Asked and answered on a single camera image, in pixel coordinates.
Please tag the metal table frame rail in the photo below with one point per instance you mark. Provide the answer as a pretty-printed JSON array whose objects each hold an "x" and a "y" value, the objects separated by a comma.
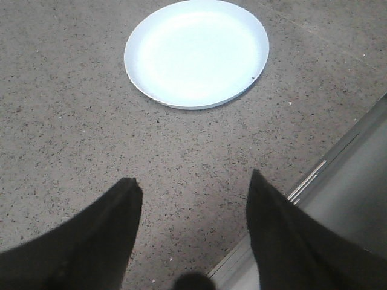
[{"x": 345, "y": 192}]

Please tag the light blue round plate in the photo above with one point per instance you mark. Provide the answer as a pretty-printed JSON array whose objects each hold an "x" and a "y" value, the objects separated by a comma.
[{"x": 194, "y": 55}]

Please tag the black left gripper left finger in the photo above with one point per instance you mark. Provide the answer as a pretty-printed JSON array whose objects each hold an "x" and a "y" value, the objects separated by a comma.
[{"x": 89, "y": 251}]

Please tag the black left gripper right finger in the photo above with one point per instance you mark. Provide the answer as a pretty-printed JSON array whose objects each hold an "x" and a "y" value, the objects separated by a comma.
[{"x": 294, "y": 251}]

